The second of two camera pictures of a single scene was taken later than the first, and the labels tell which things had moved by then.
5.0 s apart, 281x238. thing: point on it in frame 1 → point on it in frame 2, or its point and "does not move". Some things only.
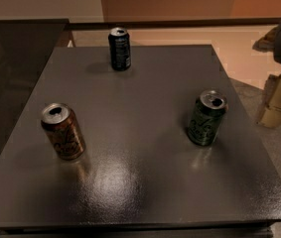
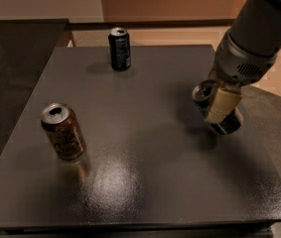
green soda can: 209,114 → 203,93
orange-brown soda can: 65,131 does not move
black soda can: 120,49 does not move
